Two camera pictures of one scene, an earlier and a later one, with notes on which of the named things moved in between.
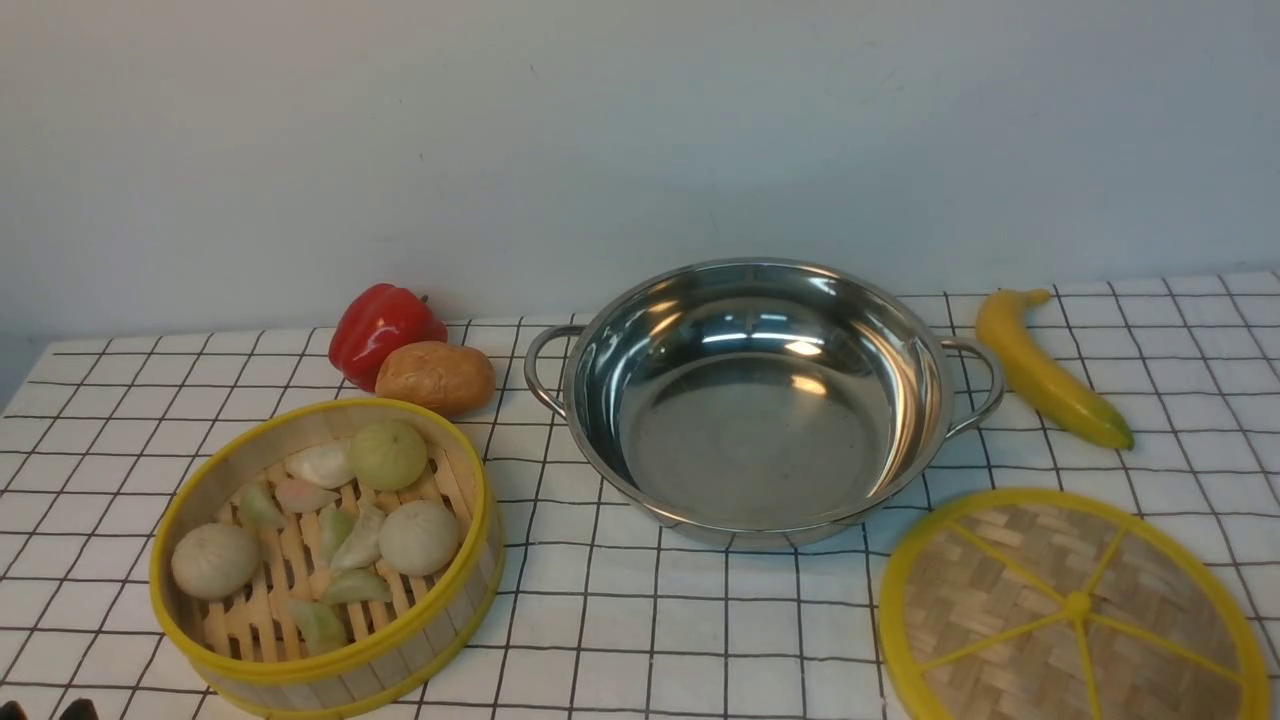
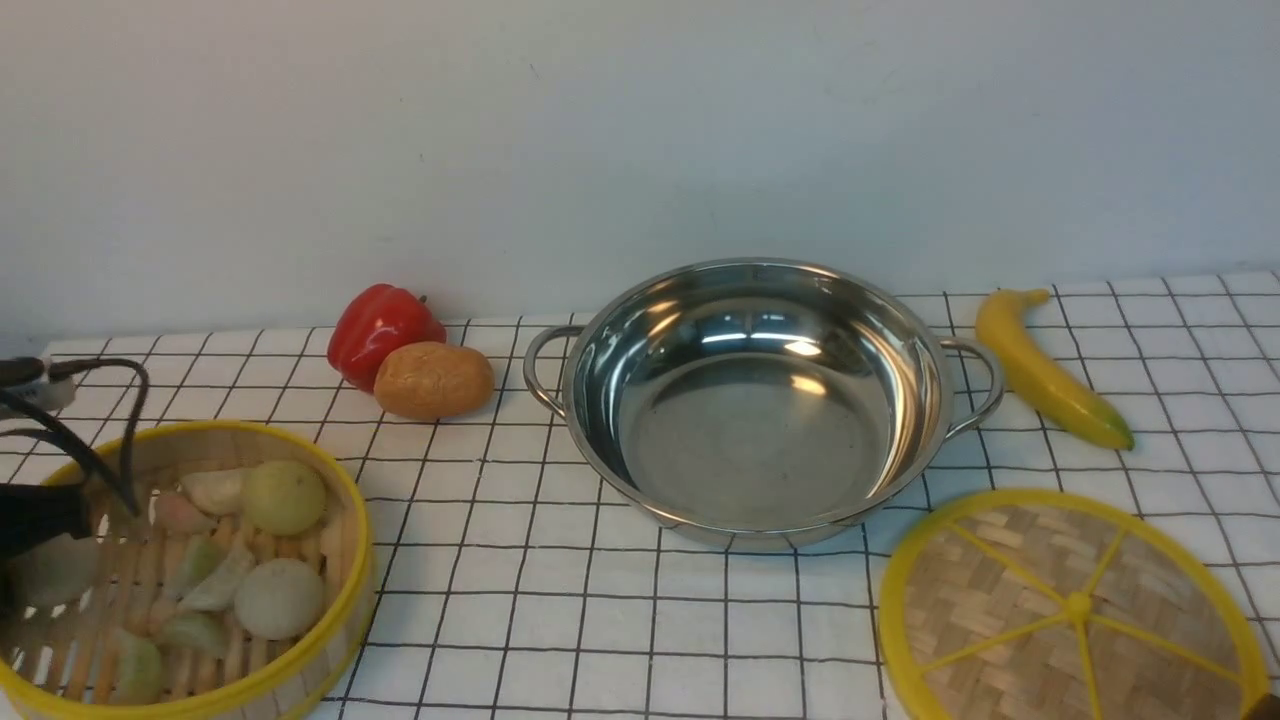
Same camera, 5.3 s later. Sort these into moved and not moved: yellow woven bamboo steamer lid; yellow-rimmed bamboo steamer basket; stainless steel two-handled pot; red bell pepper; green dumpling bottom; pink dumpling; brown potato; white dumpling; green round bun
Moved: pink dumpling; green round bun; green dumpling bottom; white dumpling; yellow-rimmed bamboo steamer basket
Not moved: brown potato; red bell pepper; stainless steel two-handled pot; yellow woven bamboo steamer lid
